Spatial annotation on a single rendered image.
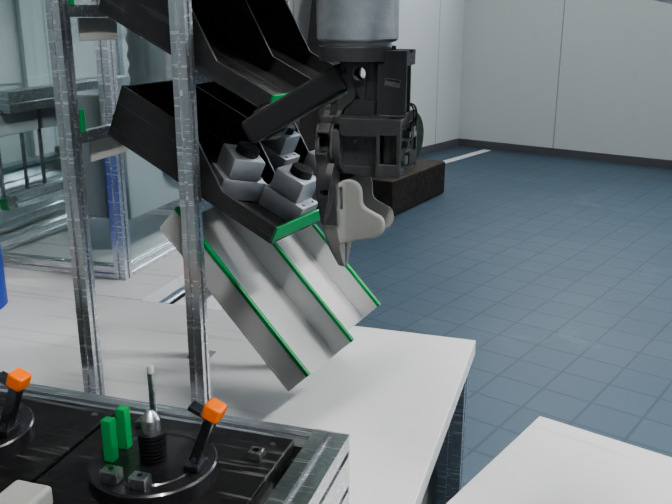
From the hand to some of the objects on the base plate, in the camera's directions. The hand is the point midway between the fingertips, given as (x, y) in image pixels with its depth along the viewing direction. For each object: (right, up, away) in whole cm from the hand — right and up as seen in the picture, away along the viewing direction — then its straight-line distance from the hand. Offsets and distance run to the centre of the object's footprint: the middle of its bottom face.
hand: (336, 252), depth 79 cm
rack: (-22, -24, +49) cm, 58 cm away
